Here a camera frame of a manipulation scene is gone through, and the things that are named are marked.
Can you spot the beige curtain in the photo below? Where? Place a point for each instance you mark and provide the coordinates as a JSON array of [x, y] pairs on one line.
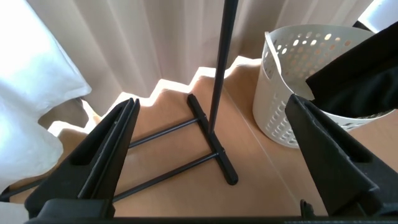
[[140, 40]]

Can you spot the white laundry basket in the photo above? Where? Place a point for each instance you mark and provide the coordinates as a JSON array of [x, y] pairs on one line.
[[273, 109]]

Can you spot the black garment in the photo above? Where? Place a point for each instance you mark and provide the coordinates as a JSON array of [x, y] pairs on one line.
[[357, 87]]

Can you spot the black clothes rack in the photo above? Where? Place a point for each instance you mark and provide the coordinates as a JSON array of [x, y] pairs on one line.
[[225, 46]]

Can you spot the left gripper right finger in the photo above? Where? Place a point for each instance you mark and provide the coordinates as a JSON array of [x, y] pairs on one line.
[[339, 168]]

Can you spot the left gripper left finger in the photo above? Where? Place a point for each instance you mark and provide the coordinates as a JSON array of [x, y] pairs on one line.
[[87, 174]]

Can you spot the white printed t-shirt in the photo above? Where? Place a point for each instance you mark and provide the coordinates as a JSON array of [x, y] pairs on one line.
[[28, 77]]

